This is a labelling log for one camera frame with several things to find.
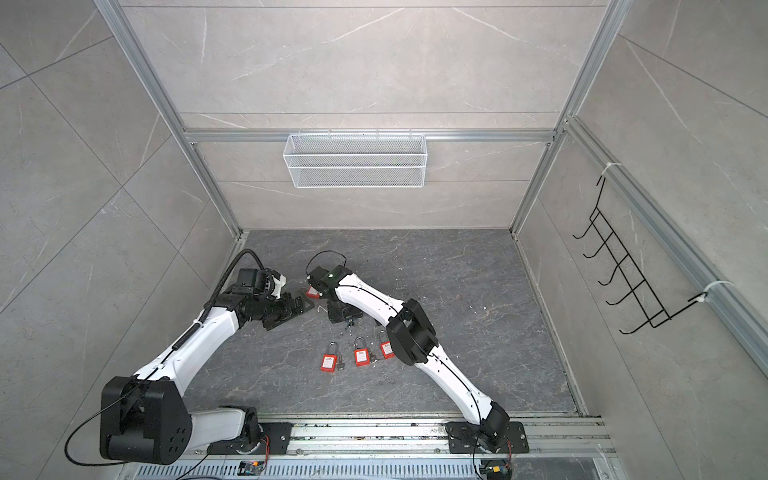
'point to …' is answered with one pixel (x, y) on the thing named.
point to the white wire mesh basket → (355, 160)
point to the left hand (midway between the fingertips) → (301, 303)
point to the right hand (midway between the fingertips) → (346, 315)
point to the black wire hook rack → (646, 299)
